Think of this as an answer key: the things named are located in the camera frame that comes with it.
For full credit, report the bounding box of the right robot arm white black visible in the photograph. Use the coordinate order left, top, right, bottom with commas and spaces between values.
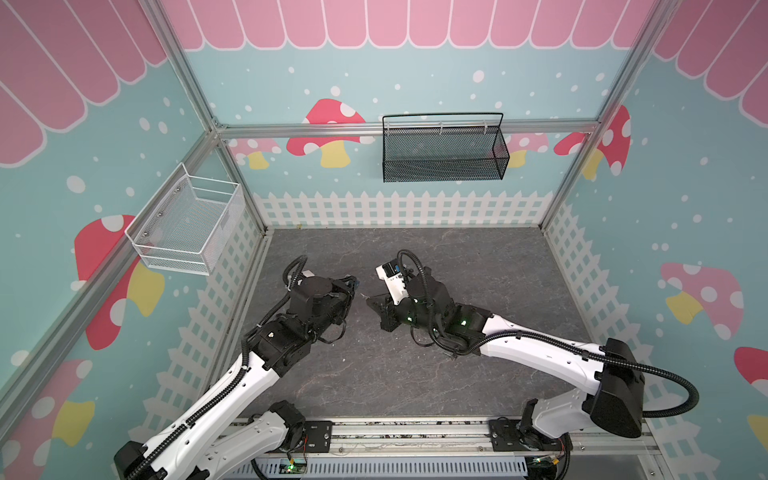
367, 250, 700, 451

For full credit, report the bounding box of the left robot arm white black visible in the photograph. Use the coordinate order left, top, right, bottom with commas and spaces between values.
114, 255, 359, 479

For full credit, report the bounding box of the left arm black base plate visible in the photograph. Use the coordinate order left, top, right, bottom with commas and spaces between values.
303, 421, 334, 453

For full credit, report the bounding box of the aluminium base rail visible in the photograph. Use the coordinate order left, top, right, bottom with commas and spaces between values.
161, 416, 661, 463

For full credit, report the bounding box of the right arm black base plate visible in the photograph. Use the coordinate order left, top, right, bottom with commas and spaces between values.
488, 417, 573, 454

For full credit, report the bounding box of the white wire wall basket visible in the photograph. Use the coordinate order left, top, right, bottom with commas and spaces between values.
125, 164, 246, 276

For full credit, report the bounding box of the black mesh wall basket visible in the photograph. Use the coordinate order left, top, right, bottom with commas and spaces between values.
381, 112, 511, 183

